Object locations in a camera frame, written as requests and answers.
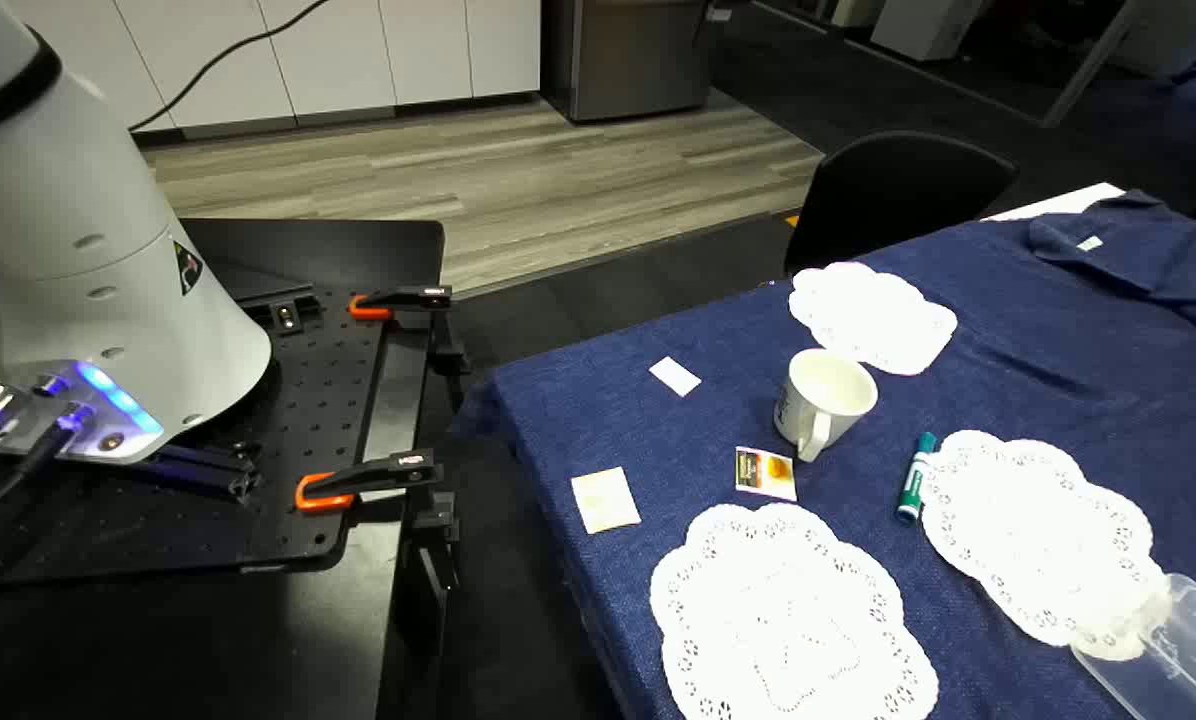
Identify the dark blue shirt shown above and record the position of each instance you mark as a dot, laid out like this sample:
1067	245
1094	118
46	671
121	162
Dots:
1157	262

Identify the square white sachet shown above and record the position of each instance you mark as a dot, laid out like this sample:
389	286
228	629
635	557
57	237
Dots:
604	501

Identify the green dry erase marker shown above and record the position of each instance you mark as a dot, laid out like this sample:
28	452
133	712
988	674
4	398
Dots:
916	478

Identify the white flat board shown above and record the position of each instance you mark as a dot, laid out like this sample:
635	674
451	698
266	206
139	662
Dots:
1058	200

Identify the white mug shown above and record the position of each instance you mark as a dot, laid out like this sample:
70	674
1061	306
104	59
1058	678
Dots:
820	392

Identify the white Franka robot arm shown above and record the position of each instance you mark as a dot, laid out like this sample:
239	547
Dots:
77	242

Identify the orange black bar clamp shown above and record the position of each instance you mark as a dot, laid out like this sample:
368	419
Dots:
403	301
368	478

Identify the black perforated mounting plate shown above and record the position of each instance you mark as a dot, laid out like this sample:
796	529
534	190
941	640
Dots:
316	427

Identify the small white paper doily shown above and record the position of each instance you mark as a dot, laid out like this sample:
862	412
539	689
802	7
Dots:
876	319

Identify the dark blue tablecloth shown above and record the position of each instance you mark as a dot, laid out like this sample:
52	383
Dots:
1021	375

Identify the small black bracket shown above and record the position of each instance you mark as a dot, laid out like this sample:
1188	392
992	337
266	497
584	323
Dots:
295	315

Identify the grey metal appliance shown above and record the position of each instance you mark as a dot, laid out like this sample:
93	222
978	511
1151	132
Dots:
630	55

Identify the white cabinets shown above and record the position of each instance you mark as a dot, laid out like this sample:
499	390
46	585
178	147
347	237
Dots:
359	45

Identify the orange tea bag packet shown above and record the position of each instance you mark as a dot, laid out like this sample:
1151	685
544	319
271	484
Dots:
765	475

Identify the small white packet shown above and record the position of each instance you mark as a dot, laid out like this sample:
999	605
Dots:
673	376

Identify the black robot cart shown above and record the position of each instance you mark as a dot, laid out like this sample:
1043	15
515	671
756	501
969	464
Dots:
223	640

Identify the clear plastic container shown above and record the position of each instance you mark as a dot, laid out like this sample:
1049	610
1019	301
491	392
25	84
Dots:
1188	664

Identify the black chair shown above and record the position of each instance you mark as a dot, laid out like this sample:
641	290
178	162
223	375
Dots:
889	200

